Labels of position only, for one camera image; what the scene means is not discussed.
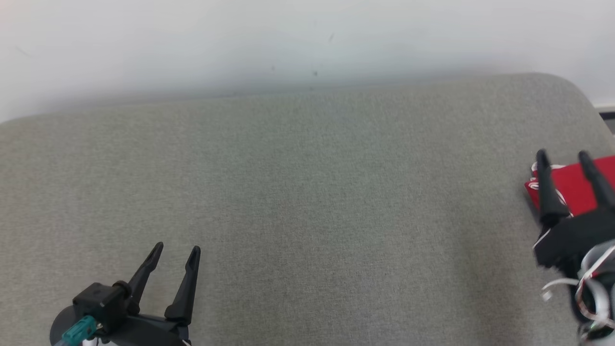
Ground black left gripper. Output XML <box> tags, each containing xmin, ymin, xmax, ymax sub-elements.
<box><xmin>49</xmin><ymin>242</ymin><xmax>201</xmax><ymax>346</ymax></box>

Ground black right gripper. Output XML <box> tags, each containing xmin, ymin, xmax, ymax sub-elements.
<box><xmin>533</xmin><ymin>149</ymin><xmax>615</xmax><ymax>269</ymax></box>

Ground red Bulls jersey white sleeves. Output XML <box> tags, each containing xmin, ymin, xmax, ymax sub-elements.
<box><xmin>524</xmin><ymin>155</ymin><xmax>615</xmax><ymax>218</ymax></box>

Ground grey fabric sofa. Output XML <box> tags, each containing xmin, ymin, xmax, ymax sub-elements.
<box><xmin>0</xmin><ymin>72</ymin><xmax>615</xmax><ymax>346</ymax></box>

